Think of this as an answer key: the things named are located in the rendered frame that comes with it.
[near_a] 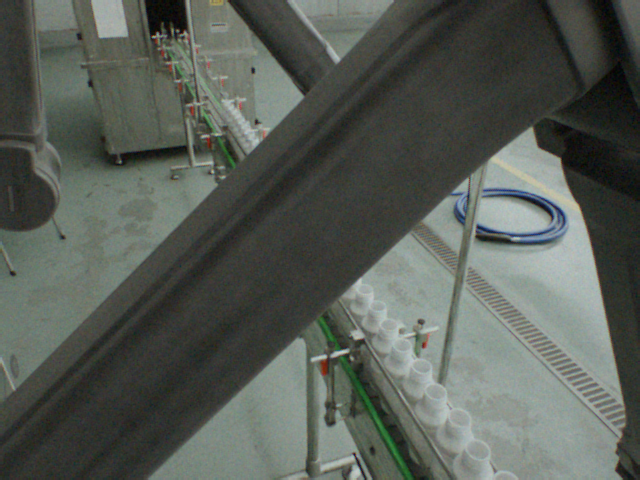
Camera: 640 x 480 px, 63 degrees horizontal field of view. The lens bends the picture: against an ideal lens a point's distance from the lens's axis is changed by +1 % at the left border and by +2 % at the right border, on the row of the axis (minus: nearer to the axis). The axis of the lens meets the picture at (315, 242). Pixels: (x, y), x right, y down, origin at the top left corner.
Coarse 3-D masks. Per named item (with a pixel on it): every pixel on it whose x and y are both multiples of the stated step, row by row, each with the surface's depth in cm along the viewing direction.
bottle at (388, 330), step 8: (384, 320) 101; (392, 320) 101; (384, 328) 103; (392, 328) 102; (376, 336) 103; (384, 336) 100; (392, 336) 100; (376, 344) 101; (384, 344) 100; (392, 344) 100; (376, 352) 101; (384, 352) 100; (376, 368) 104; (376, 376) 105
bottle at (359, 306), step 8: (360, 288) 111; (368, 288) 111; (360, 296) 109; (368, 296) 109; (352, 304) 112; (360, 304) 110; (368, 304) 110; (352, 312) 111; (360, 312) 110; (360, 320) 111; (352, 328) 113; (360, 328) 112
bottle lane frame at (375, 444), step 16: (192, 96) 291; (208, 128) 253; (224, 160) 225; (320, 320) 127; (304, 336) 144; (320, 336) 128; (320, 352) 131; (320, 368) 135; (336, 368) 120; (336, 384) 123; (352, 384) 111; (336, 400) 125; (368, 400) 106; (368, 416) 105; (352, 432) 117; (368, 432) 107; (384, 432) 99; (368, 448) 108; (384, 448) 100; (368, 464) 111; (384, 464) 101; (400, 464) 93
